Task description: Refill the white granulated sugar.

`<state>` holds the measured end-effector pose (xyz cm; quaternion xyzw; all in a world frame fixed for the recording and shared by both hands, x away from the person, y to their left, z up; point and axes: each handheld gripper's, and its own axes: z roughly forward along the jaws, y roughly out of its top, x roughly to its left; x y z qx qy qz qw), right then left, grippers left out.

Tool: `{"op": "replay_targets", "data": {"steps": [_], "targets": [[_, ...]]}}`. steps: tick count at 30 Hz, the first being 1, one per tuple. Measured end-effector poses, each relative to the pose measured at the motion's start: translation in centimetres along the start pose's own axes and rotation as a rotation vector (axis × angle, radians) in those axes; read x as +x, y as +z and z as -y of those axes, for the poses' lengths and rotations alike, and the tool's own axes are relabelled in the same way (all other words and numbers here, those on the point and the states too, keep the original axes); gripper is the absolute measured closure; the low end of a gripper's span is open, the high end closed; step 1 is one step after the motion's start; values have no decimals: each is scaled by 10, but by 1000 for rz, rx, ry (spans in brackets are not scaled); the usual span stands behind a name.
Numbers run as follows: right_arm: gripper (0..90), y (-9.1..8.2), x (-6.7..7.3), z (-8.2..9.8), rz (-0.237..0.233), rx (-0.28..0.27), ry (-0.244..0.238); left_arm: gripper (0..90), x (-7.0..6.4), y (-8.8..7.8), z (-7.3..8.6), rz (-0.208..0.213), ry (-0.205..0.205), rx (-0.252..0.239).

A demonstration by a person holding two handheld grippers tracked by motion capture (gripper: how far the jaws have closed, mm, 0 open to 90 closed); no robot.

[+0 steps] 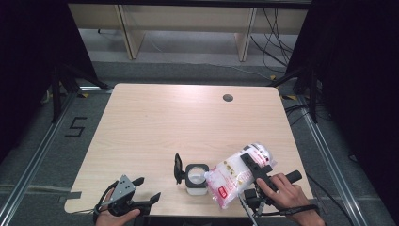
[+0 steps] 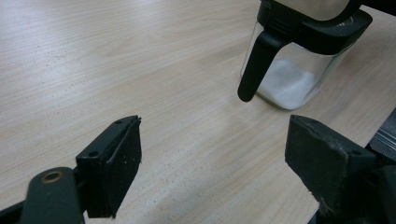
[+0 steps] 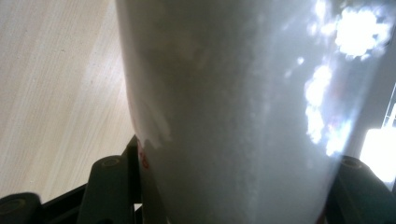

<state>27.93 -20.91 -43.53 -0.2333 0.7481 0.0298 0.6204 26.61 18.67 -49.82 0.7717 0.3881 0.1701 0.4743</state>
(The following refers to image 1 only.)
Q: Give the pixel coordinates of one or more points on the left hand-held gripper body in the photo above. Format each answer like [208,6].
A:
[124,191]

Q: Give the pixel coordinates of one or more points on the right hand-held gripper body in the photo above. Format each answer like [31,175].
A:
[262,177]

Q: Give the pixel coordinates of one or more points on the red and white sugar pouch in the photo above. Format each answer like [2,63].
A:
[233,175]

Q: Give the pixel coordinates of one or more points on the glass jar with black lid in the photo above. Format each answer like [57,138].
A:
[196,179]

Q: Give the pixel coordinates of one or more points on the person's left hand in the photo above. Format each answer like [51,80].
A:
[114,219]

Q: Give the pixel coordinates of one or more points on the person's right hand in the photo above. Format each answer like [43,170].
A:
[285,196]

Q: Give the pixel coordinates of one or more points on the yellow and black tape piece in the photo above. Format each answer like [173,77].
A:
[290,97]
[83,94]

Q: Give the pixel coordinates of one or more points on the black tape floor mark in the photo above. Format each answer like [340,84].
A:
[76,127]

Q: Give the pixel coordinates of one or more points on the black tripod stand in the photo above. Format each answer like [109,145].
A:
[312,91]
[58,91]

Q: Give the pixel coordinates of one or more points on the dark curtain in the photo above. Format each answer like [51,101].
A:
[34,62]
[360,78]

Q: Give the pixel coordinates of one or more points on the beige wooden desk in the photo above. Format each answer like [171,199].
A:
[188,17]

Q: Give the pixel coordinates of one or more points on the aluminium floor rail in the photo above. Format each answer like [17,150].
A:
[34,160]
[332,166]

